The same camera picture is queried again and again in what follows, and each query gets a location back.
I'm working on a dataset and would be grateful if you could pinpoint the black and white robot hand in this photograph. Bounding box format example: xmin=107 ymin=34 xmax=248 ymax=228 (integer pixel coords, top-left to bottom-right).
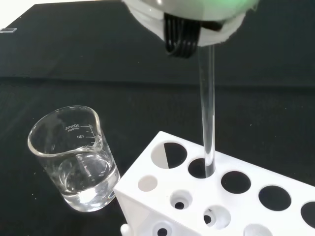
xmin=122 ymin=0 xmax=260 ymax=59

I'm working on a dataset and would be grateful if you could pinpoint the glass beaker with water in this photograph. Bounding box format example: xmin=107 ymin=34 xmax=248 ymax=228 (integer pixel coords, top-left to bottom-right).
xmin=27 ymin=105 xmax=122 ymax=213

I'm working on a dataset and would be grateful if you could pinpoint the black bench cloth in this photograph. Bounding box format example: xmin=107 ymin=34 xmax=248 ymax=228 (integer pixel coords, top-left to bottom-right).
xmin=0 ymin=0 xmax=315 ymax=236

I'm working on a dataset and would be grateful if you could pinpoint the white test tube rack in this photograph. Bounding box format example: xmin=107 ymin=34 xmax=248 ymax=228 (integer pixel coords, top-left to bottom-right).
xmin=113 ymin=130 xmax=315 ymax=236

